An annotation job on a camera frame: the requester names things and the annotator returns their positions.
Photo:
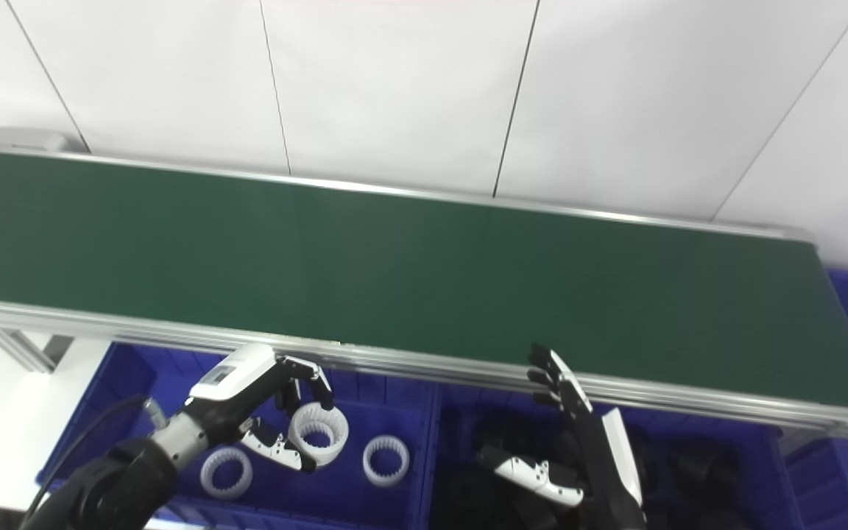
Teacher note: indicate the aluminium conveyor leg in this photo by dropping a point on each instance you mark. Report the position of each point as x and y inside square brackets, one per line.
[26, 350]

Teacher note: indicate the grey conveyor end housing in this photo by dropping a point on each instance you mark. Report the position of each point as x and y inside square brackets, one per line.
[19, 138]

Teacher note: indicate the black round part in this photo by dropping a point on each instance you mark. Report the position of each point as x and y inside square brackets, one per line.
[494, 434]
[704, 471]

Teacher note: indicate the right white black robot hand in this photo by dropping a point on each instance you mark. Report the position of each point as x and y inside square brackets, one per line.
[615, 464]

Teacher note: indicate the blue bin with black parts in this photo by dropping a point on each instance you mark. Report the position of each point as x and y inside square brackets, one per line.
[762, 471]

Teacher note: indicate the green conveyor belt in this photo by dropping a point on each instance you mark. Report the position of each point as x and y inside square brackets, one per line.
[431, 368]
[431, 272]

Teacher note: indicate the blue bin with white rings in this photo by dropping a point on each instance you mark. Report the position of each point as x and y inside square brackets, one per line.
[137, 375]

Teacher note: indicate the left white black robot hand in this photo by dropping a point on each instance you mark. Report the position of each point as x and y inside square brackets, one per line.
[236, 375]

